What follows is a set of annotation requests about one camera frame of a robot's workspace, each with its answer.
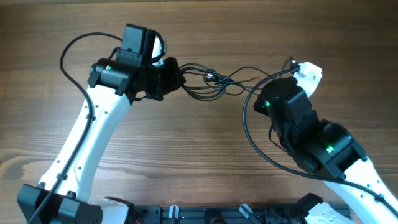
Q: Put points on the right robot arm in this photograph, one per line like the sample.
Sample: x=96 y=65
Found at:
x=324 y=150

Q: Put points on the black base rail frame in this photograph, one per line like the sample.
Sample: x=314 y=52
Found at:
x=309 y=209

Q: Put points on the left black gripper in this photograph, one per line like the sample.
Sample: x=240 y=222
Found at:
x=175 y=78

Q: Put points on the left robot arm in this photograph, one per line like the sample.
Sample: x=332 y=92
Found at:
x=138 y=65

